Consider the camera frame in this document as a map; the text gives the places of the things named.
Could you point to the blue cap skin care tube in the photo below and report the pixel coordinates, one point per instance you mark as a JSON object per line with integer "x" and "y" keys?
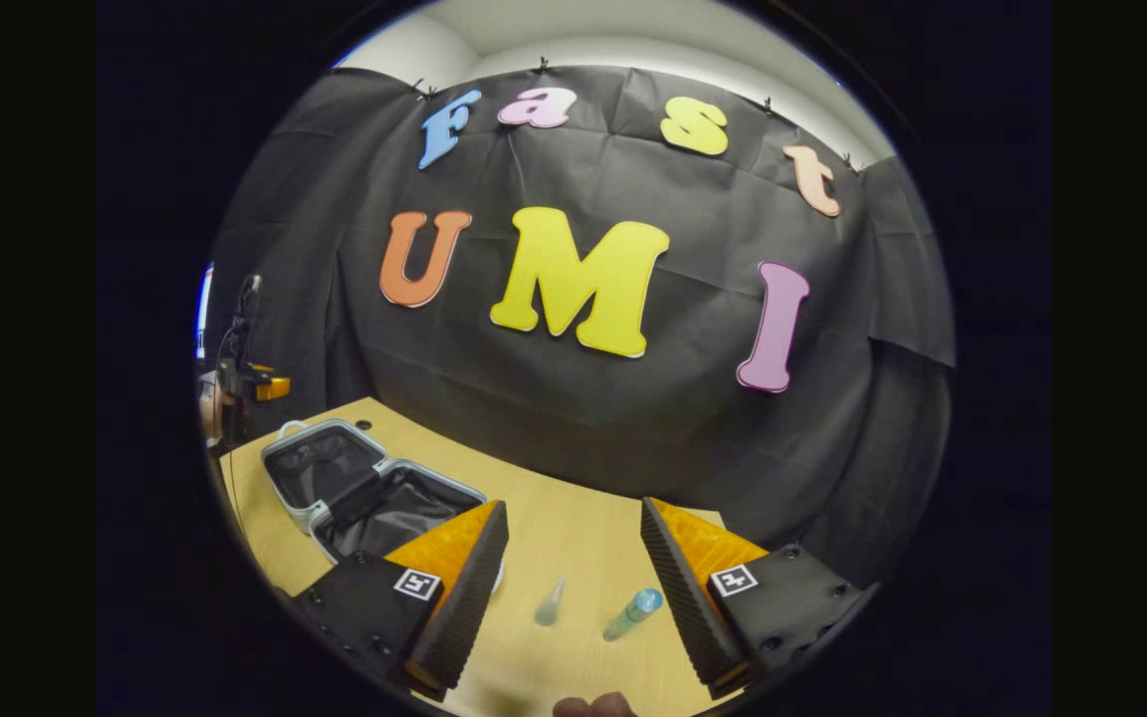
{"x": 628, "y": 617}

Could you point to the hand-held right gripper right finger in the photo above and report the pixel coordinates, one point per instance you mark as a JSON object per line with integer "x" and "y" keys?
{"x": 688, "y": 607}

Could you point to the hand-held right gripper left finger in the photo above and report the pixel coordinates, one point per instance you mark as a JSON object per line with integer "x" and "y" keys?
{"x": 469, "y": 607}

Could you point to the computer monitor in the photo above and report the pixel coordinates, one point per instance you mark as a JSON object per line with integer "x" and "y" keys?
{"x": 205, "y": 311}

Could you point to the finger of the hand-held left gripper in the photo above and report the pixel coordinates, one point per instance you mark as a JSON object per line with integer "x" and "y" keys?
{"x": 273, "y": 388}

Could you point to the black backdrop cloth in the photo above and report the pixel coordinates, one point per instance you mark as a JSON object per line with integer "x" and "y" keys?
{"x": 633, "y": 418}

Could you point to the clear skin care tube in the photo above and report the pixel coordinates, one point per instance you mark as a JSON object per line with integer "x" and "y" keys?
{"x": 549, "y": 605}

